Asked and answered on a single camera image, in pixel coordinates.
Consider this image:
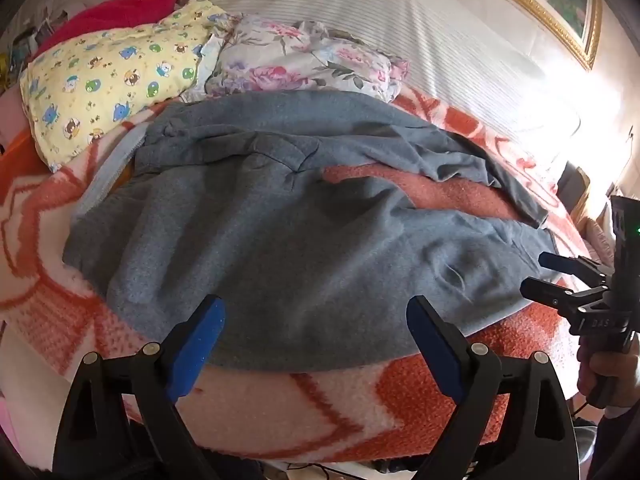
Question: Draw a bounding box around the grey sweatshirt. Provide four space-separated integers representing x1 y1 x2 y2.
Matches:
62 91 563 373

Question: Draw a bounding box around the white striped bed sheet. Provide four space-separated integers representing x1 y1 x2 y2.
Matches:
180 0 583 171

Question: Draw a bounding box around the yellow animal print pillow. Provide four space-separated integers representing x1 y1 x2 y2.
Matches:
20 0 230 173

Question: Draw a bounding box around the red cloth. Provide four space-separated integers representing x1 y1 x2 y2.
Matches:
31 0 180 59

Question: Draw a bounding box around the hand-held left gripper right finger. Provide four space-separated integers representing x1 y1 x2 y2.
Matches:
406 294 581 480

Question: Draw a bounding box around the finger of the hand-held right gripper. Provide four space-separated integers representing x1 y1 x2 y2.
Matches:
520 277 609 311
538 251 609 281

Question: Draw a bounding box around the floral pillow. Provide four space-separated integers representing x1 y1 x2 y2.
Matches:
206 14 411 103

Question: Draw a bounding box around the orange and white blanket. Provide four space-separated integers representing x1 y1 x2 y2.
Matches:
0 80 608 463

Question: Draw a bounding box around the gold framed picture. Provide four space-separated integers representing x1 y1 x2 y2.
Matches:
450 0 603 72

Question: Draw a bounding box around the dark wooden chair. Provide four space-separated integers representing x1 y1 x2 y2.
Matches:
556 160 592 223

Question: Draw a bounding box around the person's right hand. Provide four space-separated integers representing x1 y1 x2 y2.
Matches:
576 339 640 409

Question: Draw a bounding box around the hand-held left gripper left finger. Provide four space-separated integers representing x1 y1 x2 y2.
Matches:
52 294 226 480

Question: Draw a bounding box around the person's right forearm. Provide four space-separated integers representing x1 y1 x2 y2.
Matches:
586 402 640 480

